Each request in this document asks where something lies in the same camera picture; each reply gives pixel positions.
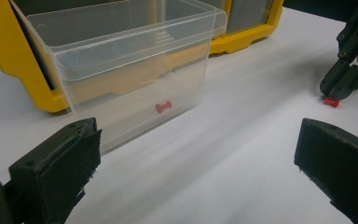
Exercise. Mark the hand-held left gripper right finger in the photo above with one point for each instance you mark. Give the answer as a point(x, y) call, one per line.
point(345, 171)

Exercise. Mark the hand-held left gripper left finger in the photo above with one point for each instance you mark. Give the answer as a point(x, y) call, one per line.
point(56, 174)

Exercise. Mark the red pushpin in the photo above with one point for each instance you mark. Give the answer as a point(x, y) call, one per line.
point(332, 102)
point(163, 106)

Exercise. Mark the clear plastic drawer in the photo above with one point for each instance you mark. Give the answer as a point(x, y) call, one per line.
point(121, 77)

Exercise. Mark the yellow black organizer cabinet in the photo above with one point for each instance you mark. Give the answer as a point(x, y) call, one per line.
point(18, 62)

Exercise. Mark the set of transparent organizer bins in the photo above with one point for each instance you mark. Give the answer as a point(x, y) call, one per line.
point(248, 15)

